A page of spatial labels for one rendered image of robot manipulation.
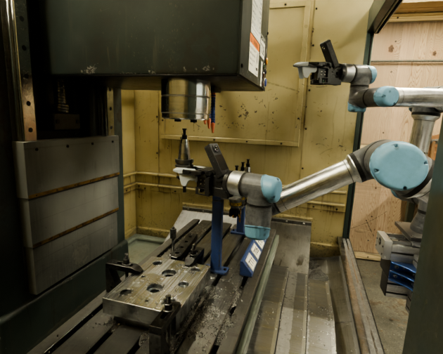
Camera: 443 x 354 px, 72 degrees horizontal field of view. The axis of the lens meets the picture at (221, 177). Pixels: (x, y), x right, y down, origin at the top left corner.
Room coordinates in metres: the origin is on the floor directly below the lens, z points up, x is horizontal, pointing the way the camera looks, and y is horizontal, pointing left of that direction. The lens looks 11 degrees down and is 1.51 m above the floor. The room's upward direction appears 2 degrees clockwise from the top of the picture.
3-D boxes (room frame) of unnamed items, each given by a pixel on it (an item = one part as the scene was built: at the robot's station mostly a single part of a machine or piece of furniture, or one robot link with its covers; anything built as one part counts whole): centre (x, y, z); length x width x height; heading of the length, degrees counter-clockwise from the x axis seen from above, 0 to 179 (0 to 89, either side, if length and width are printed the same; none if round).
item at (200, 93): (1.03, 0.13, 1.56); 0.16 x 0.16 x 0.12
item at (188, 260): (1.06, 0.09, 0.97); 0.13 x 0.03 x 0.15; 164
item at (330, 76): (1.31, -0.42, 1.70); 0.12 x 0.08 x 0.09; 104
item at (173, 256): (1.25, 0.15, 0.93); 0.26 x 0.05 x 0.06; 169
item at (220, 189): (0.96, 0.02, 1.31); 0.12 x 0.08 x 0.09; 58
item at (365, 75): (1.35, -0.57, 1.71); 0.11 x 0.08 x 0.09; 104
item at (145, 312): (0.90, 0.18, 0.96); 0.29 x 0.23 x 0.05; 164
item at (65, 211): (1.15, 0.55, 1.16); 0.48 x 0.05 x 0.51; 164
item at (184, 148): (1.03, 0.13, 1.40); 0.04 x 0.04 x 0.07
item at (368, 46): (1.82, -0.79, 1.40); 0.04 x 0.04 x 1.20; 74
